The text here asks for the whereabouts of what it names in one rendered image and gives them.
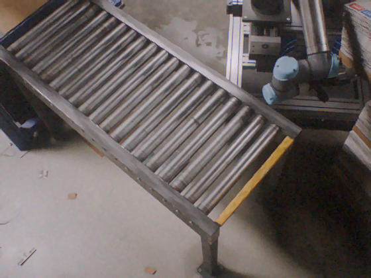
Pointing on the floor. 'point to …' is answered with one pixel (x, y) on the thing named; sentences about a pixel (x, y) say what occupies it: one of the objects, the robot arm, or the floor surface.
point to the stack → (358, 148)
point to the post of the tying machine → (12, 131)
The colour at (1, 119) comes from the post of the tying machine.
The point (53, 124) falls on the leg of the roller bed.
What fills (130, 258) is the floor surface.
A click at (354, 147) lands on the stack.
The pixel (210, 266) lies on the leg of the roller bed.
